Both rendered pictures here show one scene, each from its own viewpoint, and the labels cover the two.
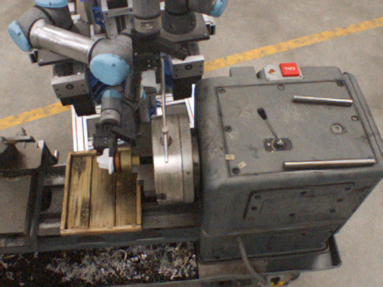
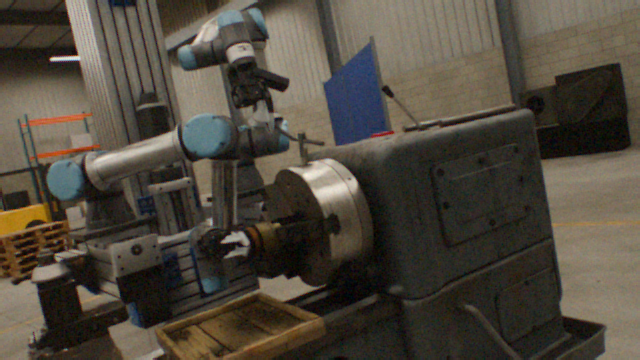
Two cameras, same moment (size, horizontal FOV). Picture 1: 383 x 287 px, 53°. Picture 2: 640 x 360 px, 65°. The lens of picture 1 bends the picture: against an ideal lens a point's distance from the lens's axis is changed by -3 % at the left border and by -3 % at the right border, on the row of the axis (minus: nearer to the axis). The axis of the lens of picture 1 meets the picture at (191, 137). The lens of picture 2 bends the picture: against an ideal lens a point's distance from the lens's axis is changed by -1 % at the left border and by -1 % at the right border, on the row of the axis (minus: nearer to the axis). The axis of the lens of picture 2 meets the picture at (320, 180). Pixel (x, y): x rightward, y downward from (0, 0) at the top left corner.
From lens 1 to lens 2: 123 cm
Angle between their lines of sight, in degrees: 54
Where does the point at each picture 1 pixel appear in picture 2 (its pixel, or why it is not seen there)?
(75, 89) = (144, 254)
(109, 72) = (210, 129)
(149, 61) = (255, 87)
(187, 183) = (355, 192)
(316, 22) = not seen: hidden behind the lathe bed
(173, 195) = (346, 215)
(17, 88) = not seen: outside the picture
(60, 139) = not seen: outside the picture
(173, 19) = (240, 172)
